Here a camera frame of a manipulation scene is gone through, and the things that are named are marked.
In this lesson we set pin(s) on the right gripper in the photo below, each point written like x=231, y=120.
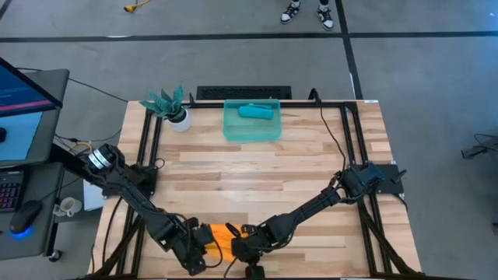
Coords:
x=258, y=243

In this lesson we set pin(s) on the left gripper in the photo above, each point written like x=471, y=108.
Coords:
x=190, y=237

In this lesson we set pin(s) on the orange microfiber towel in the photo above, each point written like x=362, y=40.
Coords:
x=219, y=235

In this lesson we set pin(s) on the teal microfiber towel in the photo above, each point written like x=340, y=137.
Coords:
x=254, y=113

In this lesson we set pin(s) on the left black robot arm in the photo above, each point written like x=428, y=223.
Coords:
x=132, y=196

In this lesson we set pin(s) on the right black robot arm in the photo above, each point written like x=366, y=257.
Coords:
x=307, y=210

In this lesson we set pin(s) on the teal translucent plastic basket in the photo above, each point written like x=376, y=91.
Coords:
x=249, y=130

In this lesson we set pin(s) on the artificial plant in white pot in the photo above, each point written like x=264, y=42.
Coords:
x=181, y=123

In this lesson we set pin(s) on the white box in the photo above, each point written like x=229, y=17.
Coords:
x=91, y=198

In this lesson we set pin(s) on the white mug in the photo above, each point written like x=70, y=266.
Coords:
x=72, y=205

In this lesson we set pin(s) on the black floor vent grille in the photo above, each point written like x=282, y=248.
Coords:
x=241, y=93

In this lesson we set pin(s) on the black caster wheel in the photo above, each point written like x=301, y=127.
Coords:
x=55, y=255

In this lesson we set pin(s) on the black computer mouse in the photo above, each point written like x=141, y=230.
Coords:
x=25, y=217

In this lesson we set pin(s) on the grey computer cart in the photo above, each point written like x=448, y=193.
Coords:
x=50, y=136

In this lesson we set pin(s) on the black computer keyboard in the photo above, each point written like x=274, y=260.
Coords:
x=9, y=194

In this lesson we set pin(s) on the person's black white sneakers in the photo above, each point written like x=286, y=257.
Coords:
x=290, y=13

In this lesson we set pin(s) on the black computer monitor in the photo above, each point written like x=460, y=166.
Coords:
x=19, y=93

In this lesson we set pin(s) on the black stand legs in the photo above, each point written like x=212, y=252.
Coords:
x=476, y=149

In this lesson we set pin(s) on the black aluminium table frame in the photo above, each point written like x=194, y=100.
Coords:
x=299, y=104

